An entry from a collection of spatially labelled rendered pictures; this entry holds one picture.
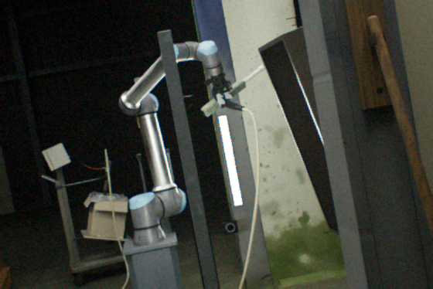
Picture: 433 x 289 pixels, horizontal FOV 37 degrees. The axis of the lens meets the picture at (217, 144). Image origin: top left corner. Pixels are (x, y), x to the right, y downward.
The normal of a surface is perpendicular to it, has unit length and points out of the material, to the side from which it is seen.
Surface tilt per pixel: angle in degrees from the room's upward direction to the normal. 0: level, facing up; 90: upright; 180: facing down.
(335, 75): 90
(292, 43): 90
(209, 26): 90
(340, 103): 90
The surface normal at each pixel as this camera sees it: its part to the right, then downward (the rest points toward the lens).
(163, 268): 0.10, 0.04
